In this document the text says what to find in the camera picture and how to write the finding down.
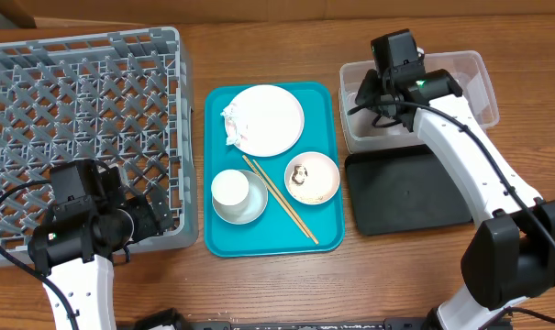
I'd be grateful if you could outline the white paper cup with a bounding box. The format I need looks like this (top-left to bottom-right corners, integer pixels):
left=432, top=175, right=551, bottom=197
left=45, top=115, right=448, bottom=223
left=211, top=170, right=249, bottom=206

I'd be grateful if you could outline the grey bowl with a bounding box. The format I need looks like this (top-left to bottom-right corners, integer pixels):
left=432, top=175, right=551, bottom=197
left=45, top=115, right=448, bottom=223
left=212, top=170, right=268, bottom=225

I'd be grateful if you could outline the white napkin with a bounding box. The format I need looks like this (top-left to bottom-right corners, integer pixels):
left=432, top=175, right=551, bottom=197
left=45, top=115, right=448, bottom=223
left=220, top=103, right=247, bottom=146

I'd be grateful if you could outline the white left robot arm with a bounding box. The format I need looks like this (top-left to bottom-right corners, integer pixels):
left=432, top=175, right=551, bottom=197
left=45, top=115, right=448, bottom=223
left=28, top=159, right=173, bottom=329

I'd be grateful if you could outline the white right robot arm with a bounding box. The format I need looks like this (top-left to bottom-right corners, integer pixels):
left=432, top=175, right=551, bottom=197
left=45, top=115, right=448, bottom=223
left=347, top=29, right=555, bottom=329

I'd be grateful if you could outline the black food waste tray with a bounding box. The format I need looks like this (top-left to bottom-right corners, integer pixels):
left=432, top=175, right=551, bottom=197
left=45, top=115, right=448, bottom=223
left=345, top=145, right=472, bottom=236

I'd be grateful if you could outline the clear plastic waste bin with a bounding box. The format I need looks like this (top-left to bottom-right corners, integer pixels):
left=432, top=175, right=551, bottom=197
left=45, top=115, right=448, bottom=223
left=339, top=50, right=500, bottom=153

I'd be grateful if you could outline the large white plate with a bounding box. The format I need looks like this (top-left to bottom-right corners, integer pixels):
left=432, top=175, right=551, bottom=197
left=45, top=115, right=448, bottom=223
left=226, top=84, right=305, bottom=158

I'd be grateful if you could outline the grey plastic dish rack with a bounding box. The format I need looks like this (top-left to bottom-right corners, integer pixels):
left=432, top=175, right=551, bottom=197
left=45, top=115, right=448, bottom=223
left=0, top=27, right=198, bottom=267

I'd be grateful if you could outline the wooden chopstick right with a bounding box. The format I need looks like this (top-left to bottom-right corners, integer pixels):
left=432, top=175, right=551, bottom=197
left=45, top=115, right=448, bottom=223
left=252, top=159, right=319, bottom=245

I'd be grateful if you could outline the wooden chopstick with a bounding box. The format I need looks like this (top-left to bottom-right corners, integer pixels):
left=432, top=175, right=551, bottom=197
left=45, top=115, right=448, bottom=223
left=252, top=159, right=319, bottom=245
left=242, top=154, right=309, bottom=238

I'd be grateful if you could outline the wooden chopstick left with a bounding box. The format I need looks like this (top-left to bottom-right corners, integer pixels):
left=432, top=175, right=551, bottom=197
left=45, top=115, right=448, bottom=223
left=242, top=154, right=309, bottom=238

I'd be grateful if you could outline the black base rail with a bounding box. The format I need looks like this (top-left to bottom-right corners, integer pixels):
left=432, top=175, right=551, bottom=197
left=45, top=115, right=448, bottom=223
left=124, top=308, right=439, bottom=330

